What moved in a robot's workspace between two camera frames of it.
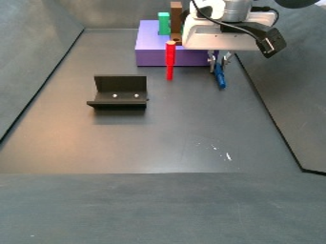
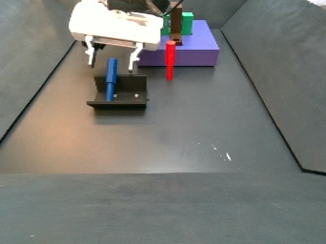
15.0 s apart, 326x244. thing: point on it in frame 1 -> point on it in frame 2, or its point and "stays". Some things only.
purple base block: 149,50 stays
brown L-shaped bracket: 176,22 stays
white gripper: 207,31 -> 93,19
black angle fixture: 120,91 stays
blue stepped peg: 220,75 -> 112,75
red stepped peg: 171,46 stays
